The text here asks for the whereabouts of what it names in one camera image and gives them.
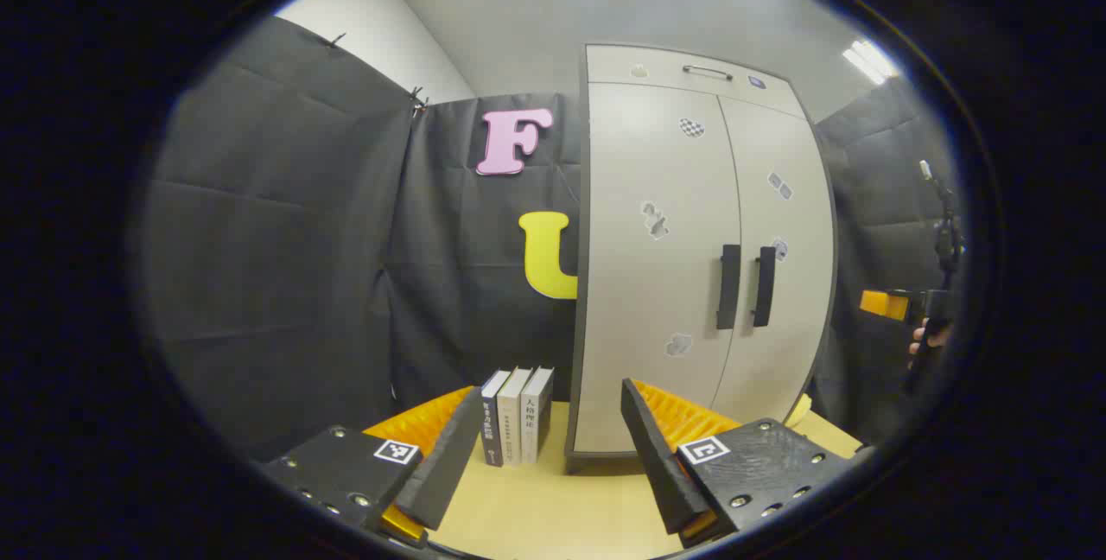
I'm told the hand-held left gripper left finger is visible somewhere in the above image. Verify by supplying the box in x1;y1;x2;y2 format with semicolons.
259;385;485;548

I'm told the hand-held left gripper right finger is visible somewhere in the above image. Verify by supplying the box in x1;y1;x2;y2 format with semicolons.
620;379;865;548

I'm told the grey double-door shoe cabinet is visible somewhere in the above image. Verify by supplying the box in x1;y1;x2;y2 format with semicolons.
566;43;837;474

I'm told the grey cabinet door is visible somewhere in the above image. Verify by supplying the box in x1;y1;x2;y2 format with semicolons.
710;96;835;424
572;80;742;455

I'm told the dark blue book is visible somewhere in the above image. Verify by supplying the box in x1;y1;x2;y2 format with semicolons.
480;370;512;468

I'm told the beige book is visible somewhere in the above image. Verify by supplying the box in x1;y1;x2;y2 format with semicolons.
497;367;534;466

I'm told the white book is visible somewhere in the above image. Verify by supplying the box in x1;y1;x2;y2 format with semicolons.
521;366;555;464

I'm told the small ceiling light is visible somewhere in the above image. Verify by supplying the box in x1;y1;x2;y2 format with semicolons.
842;40;899;86

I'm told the black backdrop cloth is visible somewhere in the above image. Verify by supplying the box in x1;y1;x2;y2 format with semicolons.
143;16;964;461

